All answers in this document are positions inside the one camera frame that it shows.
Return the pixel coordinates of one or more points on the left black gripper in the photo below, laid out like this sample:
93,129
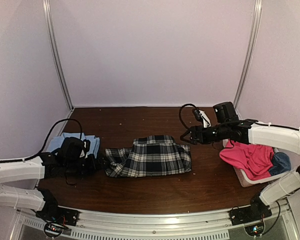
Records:
93,167

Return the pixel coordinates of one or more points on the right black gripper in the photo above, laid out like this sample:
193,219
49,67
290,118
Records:
195,131

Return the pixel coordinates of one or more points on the black white plaid shirt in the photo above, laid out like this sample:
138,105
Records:
152,156

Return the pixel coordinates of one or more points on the pink shirt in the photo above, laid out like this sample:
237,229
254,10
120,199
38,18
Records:
254,159

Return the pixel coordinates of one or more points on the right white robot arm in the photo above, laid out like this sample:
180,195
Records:
248,131

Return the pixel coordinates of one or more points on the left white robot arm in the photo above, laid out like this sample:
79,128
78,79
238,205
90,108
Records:
68,154

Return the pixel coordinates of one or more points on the white plastic laundry basket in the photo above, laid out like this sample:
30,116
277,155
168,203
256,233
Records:
245,182

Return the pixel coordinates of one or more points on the folded light blue shirt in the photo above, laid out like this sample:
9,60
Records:
57,141

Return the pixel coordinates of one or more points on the left round circuit board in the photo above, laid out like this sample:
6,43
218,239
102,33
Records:
52,231

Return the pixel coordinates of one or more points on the round circuit board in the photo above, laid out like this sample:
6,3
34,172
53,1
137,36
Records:
255,230
52,231

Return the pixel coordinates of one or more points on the blue denim garment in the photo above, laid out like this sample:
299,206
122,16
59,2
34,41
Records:
281,163

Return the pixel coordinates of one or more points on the right round circuit board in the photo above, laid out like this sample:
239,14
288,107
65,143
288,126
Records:
255,230

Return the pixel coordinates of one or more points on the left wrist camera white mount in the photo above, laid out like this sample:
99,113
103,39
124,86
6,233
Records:
85,149

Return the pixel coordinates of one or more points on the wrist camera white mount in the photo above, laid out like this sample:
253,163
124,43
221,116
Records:
201,117
85,149

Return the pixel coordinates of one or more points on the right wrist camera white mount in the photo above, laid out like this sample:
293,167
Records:
201,117

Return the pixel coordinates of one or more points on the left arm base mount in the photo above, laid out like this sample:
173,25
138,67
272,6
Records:
59,215

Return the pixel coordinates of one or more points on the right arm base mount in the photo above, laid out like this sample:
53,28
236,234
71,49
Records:
243,215

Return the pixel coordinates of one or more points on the front aluminium rail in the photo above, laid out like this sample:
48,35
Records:
208,225

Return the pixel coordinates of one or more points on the right aluminium frame post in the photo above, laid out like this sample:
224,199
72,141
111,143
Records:
254,31

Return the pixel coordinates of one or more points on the aluminium frame post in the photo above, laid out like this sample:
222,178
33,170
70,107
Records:
254,31
55,53

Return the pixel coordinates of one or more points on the left aluminium frame post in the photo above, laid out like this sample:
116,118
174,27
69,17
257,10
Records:
55,53

